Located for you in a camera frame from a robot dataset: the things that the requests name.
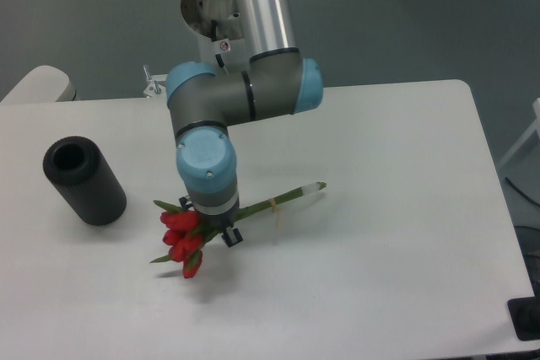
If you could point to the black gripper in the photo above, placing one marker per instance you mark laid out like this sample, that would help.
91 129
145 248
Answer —
223 221

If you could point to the black box at table corner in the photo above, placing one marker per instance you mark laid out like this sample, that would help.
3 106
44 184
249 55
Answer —
524 313

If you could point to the white chair at left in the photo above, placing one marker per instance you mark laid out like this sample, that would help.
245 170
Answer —
43 84

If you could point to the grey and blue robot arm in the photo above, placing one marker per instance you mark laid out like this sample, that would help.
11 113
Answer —
206 99

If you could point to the red tulip bouquet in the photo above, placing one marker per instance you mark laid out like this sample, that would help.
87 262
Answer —
186 235

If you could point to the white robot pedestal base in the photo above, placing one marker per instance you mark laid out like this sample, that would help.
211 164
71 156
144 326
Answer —
211 52

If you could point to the white furniture frame at right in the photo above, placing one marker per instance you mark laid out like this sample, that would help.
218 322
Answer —
524 144

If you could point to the black ribbed cylindrical vase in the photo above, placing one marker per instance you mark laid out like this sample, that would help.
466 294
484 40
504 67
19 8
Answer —
77 168

